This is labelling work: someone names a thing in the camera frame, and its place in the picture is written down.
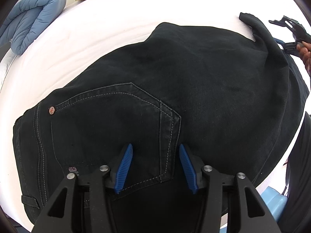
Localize person's right hand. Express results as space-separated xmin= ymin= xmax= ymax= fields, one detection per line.
xmin=297 ymin=41 xmax=311 ymax=71

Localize blue plastic bin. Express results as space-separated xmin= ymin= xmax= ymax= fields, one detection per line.
xmin=220 ymin=186 xmax=288 ymax=233

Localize black denim pants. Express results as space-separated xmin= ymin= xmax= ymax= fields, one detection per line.
xmin=13 ymin=12 xmax=307 ymax=233

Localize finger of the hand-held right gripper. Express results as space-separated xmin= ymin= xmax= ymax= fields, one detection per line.
xmin=274 ymin=38 xmax=299 ymax=54
xmin=268 ymin=16 xmax=303 ymax=38

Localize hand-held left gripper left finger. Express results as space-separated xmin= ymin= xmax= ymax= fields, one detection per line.
xmin=31 ymin=144 xmax=133 ymax=233

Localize blue quilted duvet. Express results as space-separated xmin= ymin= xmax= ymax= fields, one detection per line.
xmin=0 ymin=0 xmax=67 ymax=56

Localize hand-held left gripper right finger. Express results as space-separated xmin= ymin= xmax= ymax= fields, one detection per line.
xmin=179 ymin=144 xmax=281 ymax=233

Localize person's dark clothing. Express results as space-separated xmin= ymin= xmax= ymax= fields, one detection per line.
xmin=277 ymin=112 xmax=311 ymax=233

